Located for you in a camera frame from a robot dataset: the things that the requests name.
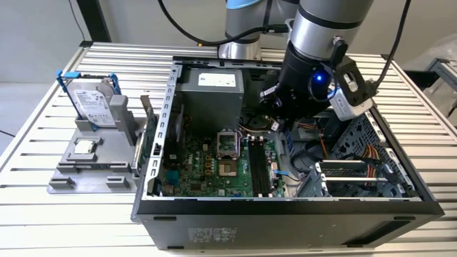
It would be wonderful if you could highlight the CPU socket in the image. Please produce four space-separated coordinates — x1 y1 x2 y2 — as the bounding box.
218 159 240 177

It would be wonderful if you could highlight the black looped wire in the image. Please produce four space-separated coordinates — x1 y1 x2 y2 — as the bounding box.
291 140 323 172

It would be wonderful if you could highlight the thin black camera cable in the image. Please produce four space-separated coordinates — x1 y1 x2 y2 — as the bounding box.
375 0 412 86

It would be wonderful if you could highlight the grey power supply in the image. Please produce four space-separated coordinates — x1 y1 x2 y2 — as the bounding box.
176 66 246 134

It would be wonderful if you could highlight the black camera bracket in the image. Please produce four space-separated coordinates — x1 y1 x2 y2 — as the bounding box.
335 59 379 107

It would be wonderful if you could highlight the thin black wall cable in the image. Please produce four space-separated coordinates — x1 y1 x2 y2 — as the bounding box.
70 0 87 41

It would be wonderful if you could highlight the thick black camera cable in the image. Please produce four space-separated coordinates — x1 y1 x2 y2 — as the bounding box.
156 0 291 46

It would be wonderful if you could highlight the orange yellow wire bundle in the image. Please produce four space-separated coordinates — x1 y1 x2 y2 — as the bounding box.
360 143 381 188

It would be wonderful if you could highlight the black frame post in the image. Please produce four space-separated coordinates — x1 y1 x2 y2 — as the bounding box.
76 0 112 43

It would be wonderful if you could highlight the black PC case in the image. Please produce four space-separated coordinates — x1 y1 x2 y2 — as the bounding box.
131 55 445 251

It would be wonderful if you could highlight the yellow tipped cable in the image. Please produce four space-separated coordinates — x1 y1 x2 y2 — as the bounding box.
198 41 222 51

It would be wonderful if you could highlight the green motherboard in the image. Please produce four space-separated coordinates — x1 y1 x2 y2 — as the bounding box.
163 132 287 198

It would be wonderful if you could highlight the hard disk in blue carrier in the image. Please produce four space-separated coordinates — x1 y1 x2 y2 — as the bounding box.
55 70 123 132

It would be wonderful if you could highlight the grey parts rack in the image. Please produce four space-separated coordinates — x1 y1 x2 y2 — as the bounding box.
46 95 144 196

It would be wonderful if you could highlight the round black speaker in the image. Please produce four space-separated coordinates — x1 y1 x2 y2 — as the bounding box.
248 114 276 132

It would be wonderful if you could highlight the black RAM slot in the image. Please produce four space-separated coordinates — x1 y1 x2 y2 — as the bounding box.
259 136 272 198
250 136 260 198

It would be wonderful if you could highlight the silver CPU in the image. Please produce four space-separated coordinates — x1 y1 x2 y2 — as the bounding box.
74 140 96 155

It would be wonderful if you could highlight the thin orange wire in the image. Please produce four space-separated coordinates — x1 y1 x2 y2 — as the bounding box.
320 135 331 160

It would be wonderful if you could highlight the metal socket cover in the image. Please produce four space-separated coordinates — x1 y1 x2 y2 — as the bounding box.
216 130 240 159

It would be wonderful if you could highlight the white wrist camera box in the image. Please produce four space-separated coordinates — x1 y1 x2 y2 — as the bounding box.
327 80 375 122

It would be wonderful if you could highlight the clear plastic bag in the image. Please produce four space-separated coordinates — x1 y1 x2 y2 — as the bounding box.
407 33 457 72

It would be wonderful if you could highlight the green graphics card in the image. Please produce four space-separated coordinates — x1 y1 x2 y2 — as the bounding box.
131 92 160 179

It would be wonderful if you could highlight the black case fan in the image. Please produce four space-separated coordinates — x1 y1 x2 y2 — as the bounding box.
167 105 187 150

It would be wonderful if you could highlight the metal disk bay cage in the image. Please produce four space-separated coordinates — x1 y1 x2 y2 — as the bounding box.
296 159 412 199

